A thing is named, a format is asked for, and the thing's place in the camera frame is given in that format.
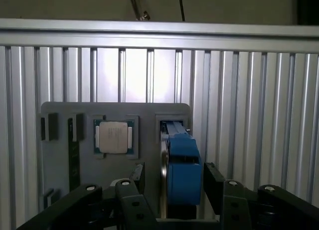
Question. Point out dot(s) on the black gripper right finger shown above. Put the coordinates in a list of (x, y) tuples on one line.
[(234, 210)]

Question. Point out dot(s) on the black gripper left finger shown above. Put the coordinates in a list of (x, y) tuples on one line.
[(134, 210)]

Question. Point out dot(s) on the hard disk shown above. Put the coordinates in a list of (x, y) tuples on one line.
[(184, 180)]

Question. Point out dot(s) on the grey parts rack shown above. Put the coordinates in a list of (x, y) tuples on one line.
[(147, 140)]

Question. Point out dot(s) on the silver CPU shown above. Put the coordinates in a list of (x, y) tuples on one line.
[(113, 137)]

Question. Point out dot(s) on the grey metal rod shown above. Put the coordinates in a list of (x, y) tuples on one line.
[(138, 5)]

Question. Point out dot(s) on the black round floor object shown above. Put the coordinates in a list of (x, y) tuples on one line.
[(309, 5)]

